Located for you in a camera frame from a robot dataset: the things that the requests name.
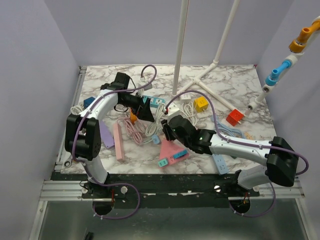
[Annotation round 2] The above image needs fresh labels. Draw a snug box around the dark blue cube socket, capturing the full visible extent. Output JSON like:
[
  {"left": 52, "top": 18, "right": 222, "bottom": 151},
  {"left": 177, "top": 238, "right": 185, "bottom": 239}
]
[{"left": 83, "top": 96, "right": 96, "bottom": 109}]

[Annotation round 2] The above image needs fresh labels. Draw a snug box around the white flat plug adapter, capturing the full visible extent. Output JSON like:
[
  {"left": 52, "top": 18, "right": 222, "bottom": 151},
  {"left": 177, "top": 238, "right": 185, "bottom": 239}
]
[{"left": 179, "top": 92, "right": 191, "bottom": 103}]

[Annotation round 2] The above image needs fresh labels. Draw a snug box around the white cable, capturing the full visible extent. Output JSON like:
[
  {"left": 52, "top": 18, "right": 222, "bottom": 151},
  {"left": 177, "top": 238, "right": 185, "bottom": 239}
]
[{"left": 144, "top": 104, "right": 166, "bottom": 137}]

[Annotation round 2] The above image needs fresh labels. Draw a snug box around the blue small plug adapter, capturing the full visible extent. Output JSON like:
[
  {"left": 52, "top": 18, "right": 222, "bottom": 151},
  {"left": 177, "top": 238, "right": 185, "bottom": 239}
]
[{"left": 172, "top": 149, "right": 188, "bottom": 159}]

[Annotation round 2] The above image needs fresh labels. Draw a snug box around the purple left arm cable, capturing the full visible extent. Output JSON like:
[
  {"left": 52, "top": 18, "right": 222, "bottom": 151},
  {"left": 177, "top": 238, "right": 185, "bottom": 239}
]
[{"left": 71, "top": 64, "right": 158, "bottom": 186}]

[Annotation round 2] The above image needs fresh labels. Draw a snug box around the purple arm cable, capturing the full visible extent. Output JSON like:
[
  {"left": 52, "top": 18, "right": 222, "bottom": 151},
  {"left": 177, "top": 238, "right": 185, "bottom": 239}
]
[
  {"left": 164, "top": 90, "right": 310, "bottom": 176},
  {"left": 71, "top": 64, "right": 158, "bottom": 186}
]

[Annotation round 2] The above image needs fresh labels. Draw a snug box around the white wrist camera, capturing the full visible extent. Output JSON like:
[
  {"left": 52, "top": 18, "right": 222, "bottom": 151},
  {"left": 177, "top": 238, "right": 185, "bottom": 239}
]
[
  {"left": 167, "top": 104, "right": 181, "bottom": 120},
  {"left": 136, "top": 76, "right": 153, "bottom": 97}
]

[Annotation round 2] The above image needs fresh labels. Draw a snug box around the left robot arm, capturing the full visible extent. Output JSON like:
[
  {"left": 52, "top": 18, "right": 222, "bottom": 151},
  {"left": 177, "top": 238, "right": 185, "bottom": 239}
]
[{"left": 64, "top": 72, "right": 155, "bottom": 198}]

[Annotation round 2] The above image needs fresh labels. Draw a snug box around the pink triangular socket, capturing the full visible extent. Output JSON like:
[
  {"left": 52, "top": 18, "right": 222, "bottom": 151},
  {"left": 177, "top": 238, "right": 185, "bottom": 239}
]
[{"left": 158, "top": 139, "right": 190, "bottom": 168}]

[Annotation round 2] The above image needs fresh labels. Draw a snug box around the beige cube socket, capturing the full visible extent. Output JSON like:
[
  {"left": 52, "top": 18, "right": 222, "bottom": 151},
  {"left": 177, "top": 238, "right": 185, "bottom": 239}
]
[{"left": 244, "top": 132, "right": 254, "bottom": 140}]

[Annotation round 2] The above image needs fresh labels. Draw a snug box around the teal small plug adapter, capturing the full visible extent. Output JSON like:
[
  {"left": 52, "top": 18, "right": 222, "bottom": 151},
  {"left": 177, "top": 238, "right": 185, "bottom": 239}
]
[{"left": 157, "top": 158, "right": 169, "bottom": 168}]

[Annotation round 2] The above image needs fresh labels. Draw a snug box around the pink long power strip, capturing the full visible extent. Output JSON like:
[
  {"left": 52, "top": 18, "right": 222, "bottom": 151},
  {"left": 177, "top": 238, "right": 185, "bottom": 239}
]
[{"left": 113, "top": 122, "right": 125, "bottom": 162}]

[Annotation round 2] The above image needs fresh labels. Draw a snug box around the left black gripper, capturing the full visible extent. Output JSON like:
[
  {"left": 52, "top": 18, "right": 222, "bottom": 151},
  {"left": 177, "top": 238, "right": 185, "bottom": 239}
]
[{"left": 119, "top": 90, "right": 155, "bottom": 122}]

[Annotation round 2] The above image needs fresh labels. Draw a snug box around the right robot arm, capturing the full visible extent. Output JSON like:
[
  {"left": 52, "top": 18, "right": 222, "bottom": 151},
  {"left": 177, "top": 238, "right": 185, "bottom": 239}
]
[{"left": 161, "top": 115, "right": 299, "bottom": 196}]

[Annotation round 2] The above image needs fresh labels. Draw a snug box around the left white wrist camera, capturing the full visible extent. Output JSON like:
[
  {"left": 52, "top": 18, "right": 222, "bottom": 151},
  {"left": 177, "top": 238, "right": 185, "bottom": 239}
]
[{"left": 136, "top": 76, "right": 153, "bottom": 97}]

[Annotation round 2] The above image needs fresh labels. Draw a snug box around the light blue power strip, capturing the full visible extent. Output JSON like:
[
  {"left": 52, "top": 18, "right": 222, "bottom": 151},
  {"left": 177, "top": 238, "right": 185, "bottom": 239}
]
[{"left": 212, "top": 154, "right": 229, "bottom": 175}]

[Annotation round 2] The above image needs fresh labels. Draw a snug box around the white PVC pipe stand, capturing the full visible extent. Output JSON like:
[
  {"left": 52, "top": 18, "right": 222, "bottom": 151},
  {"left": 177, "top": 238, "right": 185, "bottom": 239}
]
[{"left": 172, "top": 0, "right": 255, "bottom": 111}]

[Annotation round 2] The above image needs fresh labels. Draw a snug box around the yellow cube socket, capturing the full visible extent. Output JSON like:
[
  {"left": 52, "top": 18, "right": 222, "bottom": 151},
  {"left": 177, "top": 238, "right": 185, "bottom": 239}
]
[{"left": 193, "top": 96, "right": 209, "bottom": 113}]

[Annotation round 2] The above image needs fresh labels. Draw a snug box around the purple power strip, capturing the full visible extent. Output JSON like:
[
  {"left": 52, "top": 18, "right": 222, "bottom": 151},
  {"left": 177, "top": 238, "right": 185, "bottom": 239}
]
[{"left": 99, "top": 120, "right": 115, "bottom": 149}]

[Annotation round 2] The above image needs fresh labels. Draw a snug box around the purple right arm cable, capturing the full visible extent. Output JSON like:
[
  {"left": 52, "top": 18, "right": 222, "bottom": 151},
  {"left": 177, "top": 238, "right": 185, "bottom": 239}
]
[{"left": 164, "top": 90, "right": 310, "bottom": 176}]

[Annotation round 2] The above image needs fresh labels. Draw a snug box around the red cube socket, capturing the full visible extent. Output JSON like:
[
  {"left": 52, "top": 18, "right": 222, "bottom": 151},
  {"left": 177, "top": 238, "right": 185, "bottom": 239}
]
[{"left": 226, "top": 109, "right": 244, "bottom": 127}]

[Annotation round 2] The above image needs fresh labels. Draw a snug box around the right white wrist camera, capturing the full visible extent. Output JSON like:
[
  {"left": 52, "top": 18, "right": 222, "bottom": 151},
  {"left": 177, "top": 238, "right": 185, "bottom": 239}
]
[{"left": 167, "top": 104, "right": 181, "bottom": 120}]

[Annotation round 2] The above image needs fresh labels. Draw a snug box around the orange white cube socket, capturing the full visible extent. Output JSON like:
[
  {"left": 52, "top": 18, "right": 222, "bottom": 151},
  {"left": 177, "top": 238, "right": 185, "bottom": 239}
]
[{"left": 129, "top": 111, "right": 138, "bottom": 124}]

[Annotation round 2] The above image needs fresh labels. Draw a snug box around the pink coiled cable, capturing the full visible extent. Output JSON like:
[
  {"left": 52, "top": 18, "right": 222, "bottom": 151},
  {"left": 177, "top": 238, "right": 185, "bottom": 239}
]
[{"left": 117, "top": 117, "right": 151, "bottom": 146}]

